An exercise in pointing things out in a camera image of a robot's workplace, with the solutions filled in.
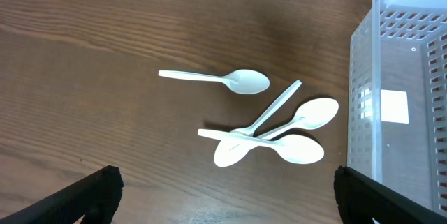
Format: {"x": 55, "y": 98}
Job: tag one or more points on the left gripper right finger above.
{"x": 363, "y": 200}

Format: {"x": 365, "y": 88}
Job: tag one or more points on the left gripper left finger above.
{"x": 93, "y": 199}

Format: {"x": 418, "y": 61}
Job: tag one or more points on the white spoon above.
{"x": 309, "y": 116}
{"x": 292, "y": 148}
{"x": 242, "y": 81}

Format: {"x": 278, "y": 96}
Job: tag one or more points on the white spoon handle up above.
{"x": 251, "y": 133}

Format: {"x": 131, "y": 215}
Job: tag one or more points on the clear plastic basket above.
{"x": 397, "y": 99}

